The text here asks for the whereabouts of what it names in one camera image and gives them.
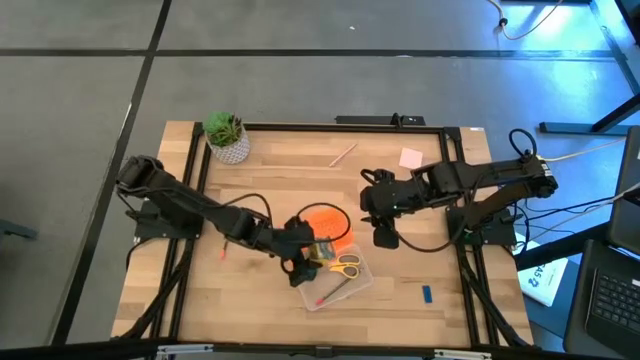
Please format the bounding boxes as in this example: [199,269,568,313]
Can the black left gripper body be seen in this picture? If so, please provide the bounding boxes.
[270,215,317,264]

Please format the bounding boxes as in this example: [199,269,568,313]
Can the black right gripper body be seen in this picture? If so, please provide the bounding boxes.
[360,168,427,221]

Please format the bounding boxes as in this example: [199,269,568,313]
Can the green yellow crayon box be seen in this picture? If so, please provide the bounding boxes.
[306,241,337,267]

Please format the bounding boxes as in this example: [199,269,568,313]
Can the orange pencil case lid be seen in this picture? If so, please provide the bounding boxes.
[284,205,354,254]

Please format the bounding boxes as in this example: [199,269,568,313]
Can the yellow-handled scissors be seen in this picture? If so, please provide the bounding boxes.
[327,253,362,280]

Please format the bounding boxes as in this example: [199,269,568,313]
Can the pink sticky note pad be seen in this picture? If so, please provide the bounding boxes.
[398,146,425,171]

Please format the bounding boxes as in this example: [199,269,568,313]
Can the clear plastic pencil case base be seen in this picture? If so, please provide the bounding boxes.
[297,243,375,313]

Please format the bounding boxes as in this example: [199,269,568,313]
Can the wooden pencil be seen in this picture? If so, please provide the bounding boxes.
[328,142,359,169]

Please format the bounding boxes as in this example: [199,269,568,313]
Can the black pen with red tip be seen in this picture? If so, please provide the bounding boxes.
[314,277,353,307]

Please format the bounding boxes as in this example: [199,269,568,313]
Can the black bar-shaped device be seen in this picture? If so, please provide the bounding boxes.
[334,112,427,128]

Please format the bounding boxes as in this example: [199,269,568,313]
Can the green plant in patterned pot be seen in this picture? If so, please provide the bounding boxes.
[201,110,251,166]

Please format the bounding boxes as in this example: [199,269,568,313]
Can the white box with blue print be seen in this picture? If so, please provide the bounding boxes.
[516,238,570,308]

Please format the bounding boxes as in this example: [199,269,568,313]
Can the black laptop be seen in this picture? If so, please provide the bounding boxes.
[563,124,640,357]

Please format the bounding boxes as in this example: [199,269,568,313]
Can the black overhead beam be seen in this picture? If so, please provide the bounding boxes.
[0,337,640,360]

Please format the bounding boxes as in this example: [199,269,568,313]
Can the grey floor object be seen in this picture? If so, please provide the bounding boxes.
[0,218,40,241]

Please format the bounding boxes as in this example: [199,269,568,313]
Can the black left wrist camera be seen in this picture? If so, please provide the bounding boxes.
[287,257,320,289]

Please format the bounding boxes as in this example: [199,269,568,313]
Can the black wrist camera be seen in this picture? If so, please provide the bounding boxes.
[372,224,401,251]
[287,257,320,289]

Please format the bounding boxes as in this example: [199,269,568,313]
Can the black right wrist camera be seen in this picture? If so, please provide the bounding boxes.
[372,224,401,251]

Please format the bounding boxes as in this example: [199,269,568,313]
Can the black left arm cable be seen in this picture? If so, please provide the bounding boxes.
[219,193,352,245]

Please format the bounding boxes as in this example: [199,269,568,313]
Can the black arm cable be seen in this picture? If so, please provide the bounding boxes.
[219,193,352,245]
[392,169,481,254]

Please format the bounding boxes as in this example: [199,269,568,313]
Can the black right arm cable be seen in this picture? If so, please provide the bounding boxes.
[392,169,481,254]

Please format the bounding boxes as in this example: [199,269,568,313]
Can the black aluminium table frame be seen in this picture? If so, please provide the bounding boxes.
[110,121,535,351]

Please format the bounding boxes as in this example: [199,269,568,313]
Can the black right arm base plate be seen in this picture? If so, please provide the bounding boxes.
[445,205,517,247]

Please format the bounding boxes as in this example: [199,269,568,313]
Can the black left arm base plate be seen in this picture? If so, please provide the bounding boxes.
[133,199,206,242]

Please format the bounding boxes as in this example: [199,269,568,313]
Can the silver beam bracket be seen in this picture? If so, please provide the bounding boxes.
[156,343,215,357]
[433,348,494,360]

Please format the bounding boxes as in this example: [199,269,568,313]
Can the black floor cables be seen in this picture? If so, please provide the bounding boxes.
[509,192,616,256]

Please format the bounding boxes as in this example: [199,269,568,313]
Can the yellow extension cord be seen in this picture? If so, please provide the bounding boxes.
[537,137,629,167]

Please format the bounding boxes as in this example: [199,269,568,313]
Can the dark desk leg frame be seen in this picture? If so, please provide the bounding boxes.
[538,0,640,137]

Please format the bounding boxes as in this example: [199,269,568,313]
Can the grey cable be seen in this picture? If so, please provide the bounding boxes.
[529,180,640,236]

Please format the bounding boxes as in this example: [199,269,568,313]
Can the white floor cable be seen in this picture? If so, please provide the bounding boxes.
[487,0,566,42]

